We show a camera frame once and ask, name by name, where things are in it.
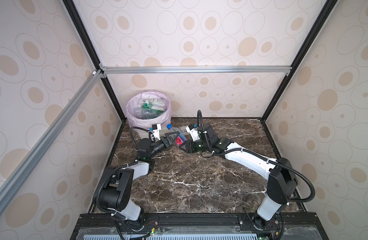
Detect Fiji bottle blue cap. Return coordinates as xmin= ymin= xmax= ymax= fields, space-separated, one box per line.
xmin=167 ymin=124 xmax=187 ymax=146

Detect clear bottle white cap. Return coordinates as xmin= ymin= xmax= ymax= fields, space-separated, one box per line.
xmin=140 ymin=98 xmax=166 ymax=112

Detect green bottle yellow cap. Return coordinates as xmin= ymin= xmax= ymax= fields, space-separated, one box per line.
xmin=142 ymin=104 xmax=166 ymax=119

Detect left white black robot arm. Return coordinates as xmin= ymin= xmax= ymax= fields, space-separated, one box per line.
xmin=94 ymin=132 xmax=180 ymax=221

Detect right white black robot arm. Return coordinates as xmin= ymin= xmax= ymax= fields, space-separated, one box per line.
xmin=180 ymin=124 xmax=298 ymax=222

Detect pink bin liner bag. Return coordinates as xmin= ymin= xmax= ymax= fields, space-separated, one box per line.
xmin=126 ymin=91 xmax=173 ymax=124

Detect white plastic waste bin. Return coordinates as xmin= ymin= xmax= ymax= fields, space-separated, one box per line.
xmin=130 ymin=121 xmax=171 ymax=133

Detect blue label bottle white cap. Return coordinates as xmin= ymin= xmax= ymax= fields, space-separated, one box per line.
xmin=134 ymin=107 xmax=155 ymax=120

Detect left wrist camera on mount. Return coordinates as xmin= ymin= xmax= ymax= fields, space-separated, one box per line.
xmin=149 ymin=124 xmax=162 ymax=142

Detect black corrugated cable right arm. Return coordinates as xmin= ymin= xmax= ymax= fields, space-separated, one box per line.
xmin=197 ymin=109 xmax=316 ymax=202

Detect horizontal aluminium rail back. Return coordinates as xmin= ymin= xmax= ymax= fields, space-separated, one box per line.
xmin=100 ymin=65 xmax=293 ymax=76

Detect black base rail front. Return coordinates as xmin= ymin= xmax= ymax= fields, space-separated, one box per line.
xmin=71 ymin=212 xmax=328 ymax=240

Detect black frame post left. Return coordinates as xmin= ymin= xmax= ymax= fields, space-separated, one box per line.
xmin=63 ymin=0 xmax=127 ymax=122

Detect black frame post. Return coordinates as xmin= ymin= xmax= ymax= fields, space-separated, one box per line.
xmin=63 ymin=0 xmax=127 ymax=122
xmin=262 ymin=0 xmax=338 ymax=123

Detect aluminium rail left wall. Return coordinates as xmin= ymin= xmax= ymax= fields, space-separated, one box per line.
xmin=0 ymin=69 xmax=104 ymax=217

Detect black frame post right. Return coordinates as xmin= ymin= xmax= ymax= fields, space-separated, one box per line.
xmin=262 ymin=0 xmax=338 ymax=123

